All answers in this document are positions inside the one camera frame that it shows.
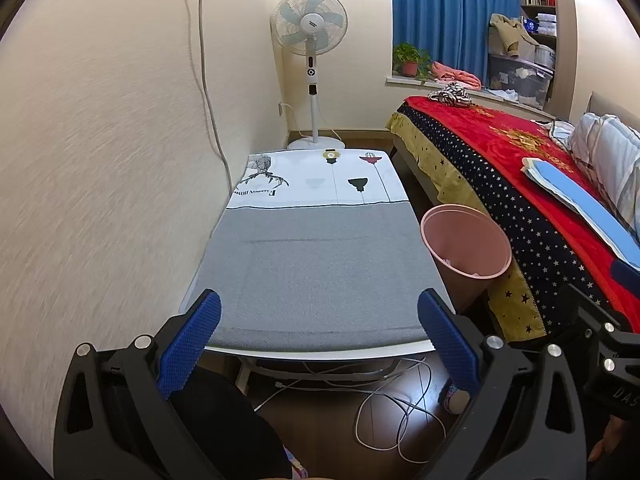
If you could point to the bed with red blanket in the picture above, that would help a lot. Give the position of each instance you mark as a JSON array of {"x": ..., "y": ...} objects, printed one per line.
[{"x": 480, "y": 135}]

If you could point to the black white striped cloth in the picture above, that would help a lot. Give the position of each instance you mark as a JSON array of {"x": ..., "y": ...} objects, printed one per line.
[{"x": 450, "y": 95}]

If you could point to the light blue white cloth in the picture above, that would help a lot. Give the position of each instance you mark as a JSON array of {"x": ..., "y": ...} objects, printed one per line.
[{"x": 561, "y": 132}]

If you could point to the blue folder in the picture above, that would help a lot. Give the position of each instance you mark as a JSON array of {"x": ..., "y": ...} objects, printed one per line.
[{"x": 575, "y": 195}]

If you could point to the brown bed frame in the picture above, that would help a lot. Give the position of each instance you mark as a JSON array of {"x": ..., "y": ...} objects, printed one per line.
[{"x": 415, "y": 175}]

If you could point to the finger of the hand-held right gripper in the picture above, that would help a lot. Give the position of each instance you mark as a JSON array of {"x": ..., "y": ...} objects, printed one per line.
[
  {"x": 587, "y": 307},
  {"x": 626, "y": 272}
]

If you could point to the white standing fan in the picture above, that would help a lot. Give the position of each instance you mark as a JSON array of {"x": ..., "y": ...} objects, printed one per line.
[{"x": 310, "y": 22}]

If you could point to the person's right hand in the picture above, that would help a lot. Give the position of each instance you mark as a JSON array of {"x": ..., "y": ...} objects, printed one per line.
[{"x": 607, "y": 440}]

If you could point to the person's black trouser leg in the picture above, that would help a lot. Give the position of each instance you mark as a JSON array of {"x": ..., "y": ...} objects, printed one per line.
[{"x": 225, "y": 425}]

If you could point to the blue curtain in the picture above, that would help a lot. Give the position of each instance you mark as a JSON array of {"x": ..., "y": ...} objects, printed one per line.
[{"x": 440, "y": 10}]

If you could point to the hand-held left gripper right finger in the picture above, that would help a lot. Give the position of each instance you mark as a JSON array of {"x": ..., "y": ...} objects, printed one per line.
[{"x": 447, "y": 340}]

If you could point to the white window sill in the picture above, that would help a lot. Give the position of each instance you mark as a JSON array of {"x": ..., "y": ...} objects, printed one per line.
[{"x": 405, "y": 81}]

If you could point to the pink plastic bin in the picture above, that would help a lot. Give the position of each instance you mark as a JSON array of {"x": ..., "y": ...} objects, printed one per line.
[{"x": 465, "y": 240}]

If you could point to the khaki coat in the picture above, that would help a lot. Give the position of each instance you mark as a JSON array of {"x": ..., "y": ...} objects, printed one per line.
[{"x": 510, "y": 32}]

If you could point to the beige headboard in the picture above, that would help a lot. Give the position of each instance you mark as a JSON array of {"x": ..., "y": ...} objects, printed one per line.
[{"x": 607, "y": 102}]

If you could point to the pink cloth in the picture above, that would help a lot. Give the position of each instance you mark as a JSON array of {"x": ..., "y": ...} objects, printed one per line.
[{"x": 455, "y": 74}]

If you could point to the white table frame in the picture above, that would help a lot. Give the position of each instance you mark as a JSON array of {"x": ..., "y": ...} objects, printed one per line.
[{"x": 320, "y": 377}]

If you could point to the colourful slipper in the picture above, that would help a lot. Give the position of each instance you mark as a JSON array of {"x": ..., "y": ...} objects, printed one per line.
[
  {"x": 455, "y": 399},
  {"x": 296, "y": 465}
]

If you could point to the potted green plant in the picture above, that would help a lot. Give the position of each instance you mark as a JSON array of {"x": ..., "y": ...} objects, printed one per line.
[{"x": 410, "y": 60}]

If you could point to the stack of white packs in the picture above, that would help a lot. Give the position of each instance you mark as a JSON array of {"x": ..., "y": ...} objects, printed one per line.
[{"x": 546, "y": 25}]

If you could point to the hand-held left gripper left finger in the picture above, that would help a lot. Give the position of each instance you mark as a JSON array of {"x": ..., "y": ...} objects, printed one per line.
[{"x": 192, "y": 345}]

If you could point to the blue white pack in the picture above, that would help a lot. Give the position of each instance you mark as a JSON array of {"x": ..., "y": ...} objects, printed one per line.
[{"x": 527, "y": 24}]

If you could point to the small grey lidded box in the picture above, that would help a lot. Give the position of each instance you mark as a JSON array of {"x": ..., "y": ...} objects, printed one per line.
[{"x": 545, "y": 57}]

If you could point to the white pillow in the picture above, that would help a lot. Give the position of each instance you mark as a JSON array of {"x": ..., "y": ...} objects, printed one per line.
[{"x": 607, "y": 155}]

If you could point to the clear storage box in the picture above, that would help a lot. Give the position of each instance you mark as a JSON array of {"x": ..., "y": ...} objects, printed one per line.
[{"x": 520, "y": 80}]

